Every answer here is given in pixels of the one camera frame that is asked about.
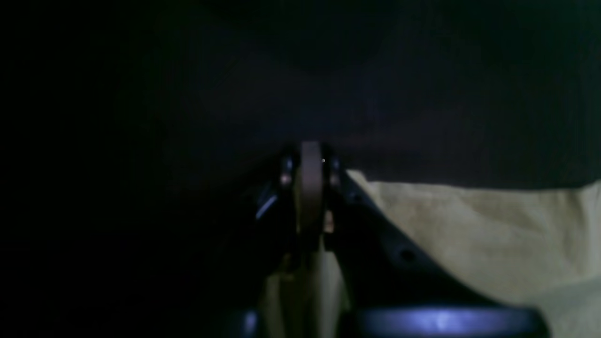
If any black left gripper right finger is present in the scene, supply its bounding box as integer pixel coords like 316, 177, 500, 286
310, 143, 547, 338

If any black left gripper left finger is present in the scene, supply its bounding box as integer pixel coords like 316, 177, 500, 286
187, 145, 301, 338

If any light green T-shirt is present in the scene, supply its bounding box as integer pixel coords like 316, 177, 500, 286
264, 171, 601, 338

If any black table cloth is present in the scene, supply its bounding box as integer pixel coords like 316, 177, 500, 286
1, 0, 600, 338

